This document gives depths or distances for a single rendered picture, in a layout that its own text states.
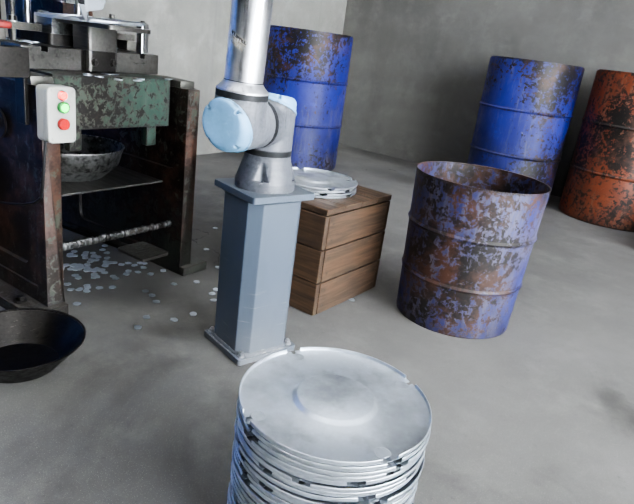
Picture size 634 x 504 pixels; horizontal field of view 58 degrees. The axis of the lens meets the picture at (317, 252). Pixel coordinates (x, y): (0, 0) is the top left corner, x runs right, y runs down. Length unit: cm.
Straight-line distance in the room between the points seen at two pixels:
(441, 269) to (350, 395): 95
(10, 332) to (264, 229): 70
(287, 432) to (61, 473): 54
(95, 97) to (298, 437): 121
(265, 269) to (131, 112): 67
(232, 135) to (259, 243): 29
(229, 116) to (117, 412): 68
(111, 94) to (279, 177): 60
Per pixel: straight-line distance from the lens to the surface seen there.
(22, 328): 165
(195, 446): 127
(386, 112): 494
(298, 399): 87
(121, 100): 180
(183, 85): 190
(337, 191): 183
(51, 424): 135
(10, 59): 159
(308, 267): 177
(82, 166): 187
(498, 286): 183
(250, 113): 126
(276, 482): 82
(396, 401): 92
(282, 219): 142
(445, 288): 180
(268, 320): 152
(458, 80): 469
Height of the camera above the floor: 80
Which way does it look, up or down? 20 degrees down
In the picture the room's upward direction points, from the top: 8 degrees clockwise
